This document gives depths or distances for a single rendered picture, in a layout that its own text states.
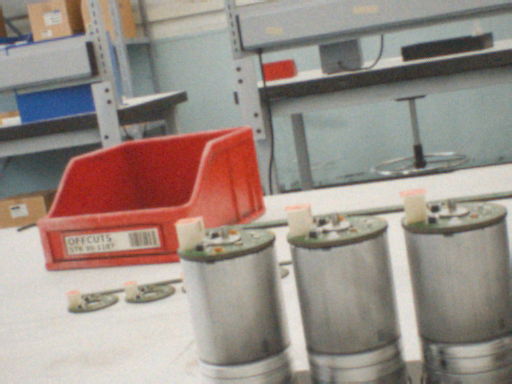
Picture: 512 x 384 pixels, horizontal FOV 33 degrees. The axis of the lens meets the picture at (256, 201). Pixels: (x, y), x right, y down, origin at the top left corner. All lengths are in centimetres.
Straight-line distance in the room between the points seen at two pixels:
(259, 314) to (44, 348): 18
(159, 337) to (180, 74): 443
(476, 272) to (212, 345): 7
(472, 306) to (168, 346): 17
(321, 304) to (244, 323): 2
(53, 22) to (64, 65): 189
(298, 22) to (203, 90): 232
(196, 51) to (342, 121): 87
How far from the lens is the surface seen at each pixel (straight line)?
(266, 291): 21
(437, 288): 21
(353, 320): 21
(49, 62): 270
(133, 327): 38
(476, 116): 459
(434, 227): 20
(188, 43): 476
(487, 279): 21
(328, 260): 20
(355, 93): 253
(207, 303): 21
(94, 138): 274
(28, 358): 37
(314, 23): 247
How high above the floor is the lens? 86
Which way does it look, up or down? 10 degrees down
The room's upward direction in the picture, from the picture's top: 9 degrees counter-clockwise
